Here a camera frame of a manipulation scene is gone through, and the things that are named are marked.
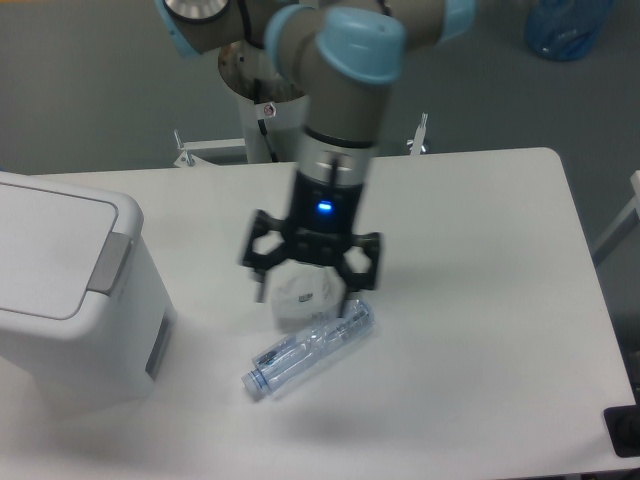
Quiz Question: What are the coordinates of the black clamp at table edge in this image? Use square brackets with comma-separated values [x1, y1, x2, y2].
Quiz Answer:
[604, 405, 639, 458]

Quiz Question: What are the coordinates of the white pedestal foot right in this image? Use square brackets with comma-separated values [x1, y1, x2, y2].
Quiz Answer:
[406, 112, 429, 156]

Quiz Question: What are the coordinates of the white pedestal foot left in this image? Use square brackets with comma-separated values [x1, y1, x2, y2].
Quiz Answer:
[173, 129, 247, 168]

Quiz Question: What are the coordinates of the black cable on pedestal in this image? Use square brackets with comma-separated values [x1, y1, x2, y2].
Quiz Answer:
[252, 77, 280, 164]

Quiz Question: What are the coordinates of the crumpled white plastic wrapper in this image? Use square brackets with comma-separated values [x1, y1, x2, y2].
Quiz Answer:
[270, 266, 340, 333]

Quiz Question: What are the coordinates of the white pedestal foot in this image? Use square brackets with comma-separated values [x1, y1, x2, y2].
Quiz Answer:
[406, 112, 429, 156]
[173, 129, 247, 168]

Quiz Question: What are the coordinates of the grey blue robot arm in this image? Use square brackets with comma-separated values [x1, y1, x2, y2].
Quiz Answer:
[156, 1, 476, 300]

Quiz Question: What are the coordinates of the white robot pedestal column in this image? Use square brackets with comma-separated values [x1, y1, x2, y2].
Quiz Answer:
[218, 41, 308, 164]

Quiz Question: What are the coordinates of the clear plastic bottle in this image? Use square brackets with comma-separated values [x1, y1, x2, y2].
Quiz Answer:
[241, 299, 375, 400]

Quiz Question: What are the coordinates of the white furniture frame right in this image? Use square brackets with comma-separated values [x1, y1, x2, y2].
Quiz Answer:
[592, 170, 639, 267]

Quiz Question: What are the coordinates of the white trash can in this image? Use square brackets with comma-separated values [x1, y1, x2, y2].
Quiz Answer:
[1, 173, 175, 398]

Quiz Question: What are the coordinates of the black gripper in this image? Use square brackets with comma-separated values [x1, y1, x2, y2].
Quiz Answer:
[240, 172, 383, 318]

